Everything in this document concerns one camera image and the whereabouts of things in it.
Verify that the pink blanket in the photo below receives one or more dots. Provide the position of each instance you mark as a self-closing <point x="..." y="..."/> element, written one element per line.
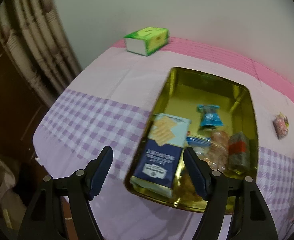
<point x="224" y="55"/>

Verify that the dark packet with red label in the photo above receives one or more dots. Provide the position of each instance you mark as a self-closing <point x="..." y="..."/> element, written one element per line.
<point x="239" y="152"/>

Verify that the small pink snack packet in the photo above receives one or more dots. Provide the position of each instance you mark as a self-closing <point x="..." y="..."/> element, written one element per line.
<point x="281" y="125"/>

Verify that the blue cracker box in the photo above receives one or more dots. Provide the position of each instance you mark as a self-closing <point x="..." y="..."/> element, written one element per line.
<point x="159" y="155"/>

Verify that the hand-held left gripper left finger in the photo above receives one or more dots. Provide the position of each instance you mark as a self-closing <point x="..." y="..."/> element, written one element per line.
<point x="99" y="172"/>

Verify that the small blue snack packet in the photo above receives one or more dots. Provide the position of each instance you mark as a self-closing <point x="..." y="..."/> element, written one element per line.
<point x="210" y="116"/>

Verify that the striped beige curtain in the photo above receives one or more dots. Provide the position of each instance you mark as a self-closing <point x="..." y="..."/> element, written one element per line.
<point x="34" y="35"/>

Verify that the purple checkered bed sheet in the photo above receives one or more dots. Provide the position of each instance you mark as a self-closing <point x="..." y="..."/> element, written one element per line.
<point x="92" y="105"/>

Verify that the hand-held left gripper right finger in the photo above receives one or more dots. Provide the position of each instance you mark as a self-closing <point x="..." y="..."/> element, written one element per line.
<point x="197" y="172"/>

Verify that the beige cloth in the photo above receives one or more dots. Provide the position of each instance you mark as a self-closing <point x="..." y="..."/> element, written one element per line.
<point x="2" y="187"/>

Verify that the clear cookie packet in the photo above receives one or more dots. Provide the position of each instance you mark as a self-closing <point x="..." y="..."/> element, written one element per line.
<point x="217" y="147"/>

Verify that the green tissue box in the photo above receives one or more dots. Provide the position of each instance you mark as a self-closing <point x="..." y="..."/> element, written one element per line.
<point x="147" y="41"/>

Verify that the dark wooden cabinet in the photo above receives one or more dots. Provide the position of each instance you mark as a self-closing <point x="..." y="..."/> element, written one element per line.
<point x="9" y="105"/>

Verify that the gold metal tin box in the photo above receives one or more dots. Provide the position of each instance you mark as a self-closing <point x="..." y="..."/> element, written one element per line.
<point x="199" y="92"/>

